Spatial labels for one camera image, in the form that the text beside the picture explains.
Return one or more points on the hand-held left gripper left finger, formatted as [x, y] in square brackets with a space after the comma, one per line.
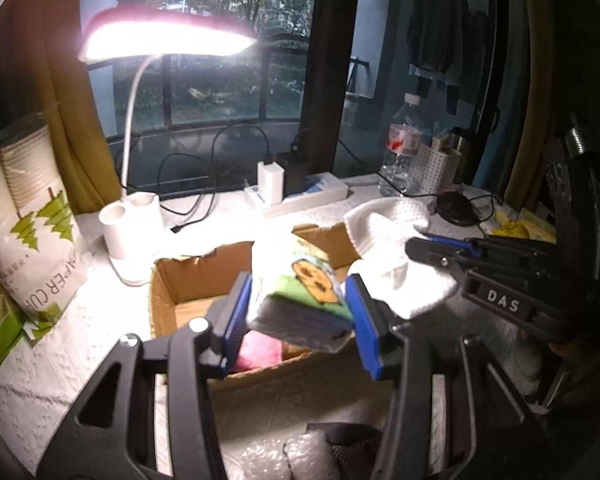
[237, 310]

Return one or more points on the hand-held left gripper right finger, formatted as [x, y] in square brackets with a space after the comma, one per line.
[362, 325]

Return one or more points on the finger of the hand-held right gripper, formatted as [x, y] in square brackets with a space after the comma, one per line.
[447, 242]
[432, 255]

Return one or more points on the pink fluffy sponge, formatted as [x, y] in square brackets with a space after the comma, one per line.
[260, 352]

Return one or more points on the white textured cloth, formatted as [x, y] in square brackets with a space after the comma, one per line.
[390, 230]

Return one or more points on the cardboard box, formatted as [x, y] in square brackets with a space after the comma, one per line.
[190, 280]

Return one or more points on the packaged green scrub sponge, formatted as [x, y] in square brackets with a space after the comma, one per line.
[300, 290]

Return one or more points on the black round device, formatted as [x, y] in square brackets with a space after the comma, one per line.
[455, 207]

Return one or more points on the yellow tissue pack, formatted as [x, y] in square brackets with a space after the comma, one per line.
[520, 227]

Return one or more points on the white perforated basket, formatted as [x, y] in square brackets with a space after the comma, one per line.
[435, 170]

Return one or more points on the dark thermos mug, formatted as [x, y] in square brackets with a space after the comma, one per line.
[465, 160]

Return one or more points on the clear water bottle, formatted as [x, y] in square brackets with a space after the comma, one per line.
[400, 150]

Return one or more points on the dark grey cloth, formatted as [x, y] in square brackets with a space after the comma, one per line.
[355, 447]

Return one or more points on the white power strip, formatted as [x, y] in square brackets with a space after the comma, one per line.
[320, 192]

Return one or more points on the white charger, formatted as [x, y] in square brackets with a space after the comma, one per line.
[270, 182]

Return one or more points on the black charger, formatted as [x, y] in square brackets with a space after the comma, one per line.
[292, 172]

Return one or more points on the clear bubble wrap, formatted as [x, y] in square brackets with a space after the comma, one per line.
[280, 460]

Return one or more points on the white embossed tablecloth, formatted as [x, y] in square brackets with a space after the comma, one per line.
[80, 360]

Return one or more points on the yellow curtain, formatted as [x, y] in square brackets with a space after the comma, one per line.
[530, 85]
[70, 125]

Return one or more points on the hanging dark clothes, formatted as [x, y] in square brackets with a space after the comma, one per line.
[467, 60]

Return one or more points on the hanging dark sweater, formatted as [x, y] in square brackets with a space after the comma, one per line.
[430, 30]

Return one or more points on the white paper cup pack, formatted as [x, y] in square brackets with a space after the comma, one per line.
[30, 240]

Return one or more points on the black balcony railing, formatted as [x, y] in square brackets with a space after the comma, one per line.
[262, 85]

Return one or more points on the white desk lamp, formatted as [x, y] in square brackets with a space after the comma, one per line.
[170, 35]

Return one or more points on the black window frame post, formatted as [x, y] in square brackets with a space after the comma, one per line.
[330, 60]

